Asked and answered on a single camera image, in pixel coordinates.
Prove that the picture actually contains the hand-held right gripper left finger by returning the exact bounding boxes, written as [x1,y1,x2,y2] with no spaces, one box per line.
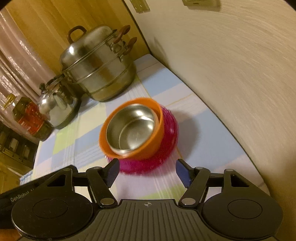
[35,159,120,207]

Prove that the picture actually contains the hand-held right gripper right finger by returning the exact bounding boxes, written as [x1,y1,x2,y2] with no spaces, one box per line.
[175,159,262,208]

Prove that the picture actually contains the orange plastic bowl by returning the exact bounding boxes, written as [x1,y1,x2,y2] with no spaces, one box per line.
[99,98,165,160]

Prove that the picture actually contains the stainless steel bowl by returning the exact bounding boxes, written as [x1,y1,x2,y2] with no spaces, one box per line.
[106,104,160,155]

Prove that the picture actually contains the person's left hand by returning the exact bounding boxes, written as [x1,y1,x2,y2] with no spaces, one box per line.
[0,229,21,241]

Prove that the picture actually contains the blue white checked towel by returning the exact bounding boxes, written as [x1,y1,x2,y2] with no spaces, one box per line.
[20,170,35,186]

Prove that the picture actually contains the checked pastel tablecloth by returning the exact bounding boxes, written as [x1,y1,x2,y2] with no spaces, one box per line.
[20,54,271,202]

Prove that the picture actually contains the black metal rack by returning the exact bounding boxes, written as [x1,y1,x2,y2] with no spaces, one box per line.
[0,122,40,168]

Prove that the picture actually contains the cooking oil bottle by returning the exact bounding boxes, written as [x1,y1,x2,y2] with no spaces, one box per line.
[3,94,55,142]

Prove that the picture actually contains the stainless steel kettle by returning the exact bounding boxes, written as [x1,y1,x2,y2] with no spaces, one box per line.
[37,74,81,130]

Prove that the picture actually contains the stainless steel steamer pot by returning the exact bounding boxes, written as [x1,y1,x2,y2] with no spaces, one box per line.
[60,25,137,102]

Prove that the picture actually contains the sheer patterned curtain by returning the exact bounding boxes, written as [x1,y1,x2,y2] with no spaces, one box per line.
[0,11,63,121]

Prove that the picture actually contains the beige wall socket plate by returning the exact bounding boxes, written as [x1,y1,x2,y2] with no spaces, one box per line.
[182,0,221,7]

